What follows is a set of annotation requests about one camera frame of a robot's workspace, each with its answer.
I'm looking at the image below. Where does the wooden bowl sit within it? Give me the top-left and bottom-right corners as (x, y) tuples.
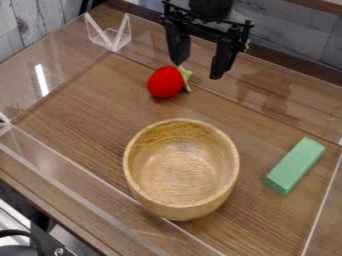
(123, 118), (240, 221)

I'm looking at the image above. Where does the green rectangular block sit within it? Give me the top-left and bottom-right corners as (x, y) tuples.
(264, 137), (326, 196)

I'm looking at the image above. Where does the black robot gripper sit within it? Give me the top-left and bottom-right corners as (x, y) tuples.
(161, 0), (253, 80)

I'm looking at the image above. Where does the clear acrylic corner bracket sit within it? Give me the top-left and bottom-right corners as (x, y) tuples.
(84, 13), (132, 52)

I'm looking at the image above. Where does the black cable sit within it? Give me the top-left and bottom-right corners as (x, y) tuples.
(0, 229), (45, 256)

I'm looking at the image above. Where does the black metal mount base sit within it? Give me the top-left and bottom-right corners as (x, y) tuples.
(30, 212), (76, 256)

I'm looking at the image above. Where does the red plush strawberry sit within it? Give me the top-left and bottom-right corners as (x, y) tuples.
(147, 66), (192, 99)

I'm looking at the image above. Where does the clear acrylic tray wall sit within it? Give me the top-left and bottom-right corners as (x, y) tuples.
(0, 16), (342, 256)

